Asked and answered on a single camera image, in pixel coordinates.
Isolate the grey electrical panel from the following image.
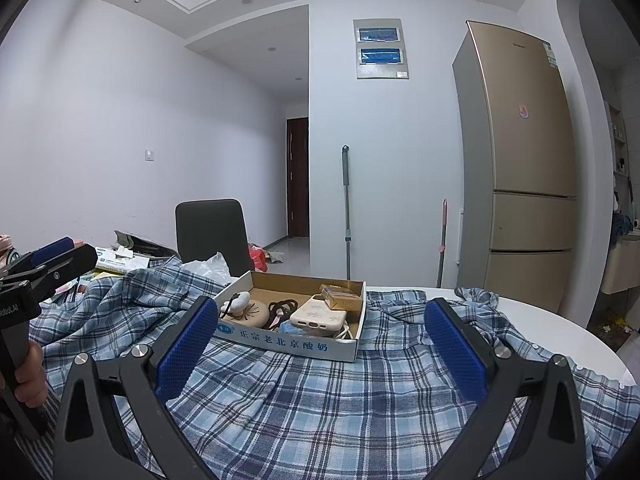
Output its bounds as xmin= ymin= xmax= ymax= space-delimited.
xmin=353 ymin=18 xmax=411 ymax=81

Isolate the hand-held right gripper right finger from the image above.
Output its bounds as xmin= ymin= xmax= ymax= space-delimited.
xmin=424 ymin=297 xmax=587 ymax=480

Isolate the round beige compact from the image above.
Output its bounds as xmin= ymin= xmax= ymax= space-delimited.
xmin=220 ymin=300 xmax=271 ymax=329

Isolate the pink broom handle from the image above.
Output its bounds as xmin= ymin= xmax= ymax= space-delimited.
xmin=436 ymin=199 xmax=449 ymax=288

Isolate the gold refrigerator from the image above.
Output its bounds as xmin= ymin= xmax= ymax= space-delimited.
xmin=452 ymin=20 xmax=578 ymax=321

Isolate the dark office chair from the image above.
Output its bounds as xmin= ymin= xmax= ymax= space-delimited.
xmin=175 ymin=199 xmax=253 ymax=278

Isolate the grey mop handle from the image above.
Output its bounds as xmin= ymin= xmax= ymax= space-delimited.
xmin=341 ymin=145 xmax=353 ymax=281

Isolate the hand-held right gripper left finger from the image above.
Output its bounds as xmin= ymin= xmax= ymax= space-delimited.
xmin=52 ymin=295 xmax=220 ymax=480

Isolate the wall shelf with bottles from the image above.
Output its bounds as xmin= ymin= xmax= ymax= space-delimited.
xmin=602 ymin=100 xmax=631 ymax=177

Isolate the beige phone case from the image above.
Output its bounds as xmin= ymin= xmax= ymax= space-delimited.
xmin=290 ymin=295 xmax=348 ymax=338

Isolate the blue cloth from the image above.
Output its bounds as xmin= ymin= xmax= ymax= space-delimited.
xmin=612 ymin=212 xmax=632 ymax=248

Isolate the grey bag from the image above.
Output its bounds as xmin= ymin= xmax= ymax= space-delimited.
xmin=114 ymin=230 xmax=178 ymax=261

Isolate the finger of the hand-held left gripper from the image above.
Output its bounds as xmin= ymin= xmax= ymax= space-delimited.
xmin=29 ymin=243 xmax=99 ymax=302
xmin=0 ymin=236 xmax=76 ymax=287

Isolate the white cabinet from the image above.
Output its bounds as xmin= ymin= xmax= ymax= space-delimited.
xmin=600 ymin=232 xmax=640 ymax=296

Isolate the small brown packet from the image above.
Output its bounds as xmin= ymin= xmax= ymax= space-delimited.
xmin=319 ymin=284 xmax=362 ymax=312

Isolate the cardboard box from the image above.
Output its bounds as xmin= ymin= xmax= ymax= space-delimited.
xmin=215 ymin=271 xmax=367 ymax=363

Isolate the person's left hand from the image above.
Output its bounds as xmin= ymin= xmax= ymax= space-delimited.
xmin=12 ymin=342 xmax=49 ymax=409

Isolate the dark wooden door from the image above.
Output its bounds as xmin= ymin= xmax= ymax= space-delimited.
xmin=286 ymin=116 xmax=310 ymax=238

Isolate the clear plastic bag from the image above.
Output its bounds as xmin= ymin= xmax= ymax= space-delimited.
xmin=182 ymin=252 xmax=232 ymax=286

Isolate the blue plaid shirt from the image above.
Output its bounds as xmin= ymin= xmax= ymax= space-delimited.
xmin=27 ymin=255 xmax=626 ymax=480

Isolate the black cable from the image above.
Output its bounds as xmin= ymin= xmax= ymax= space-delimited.
xmin=269 ymin=298 xmax=300 ymax=319

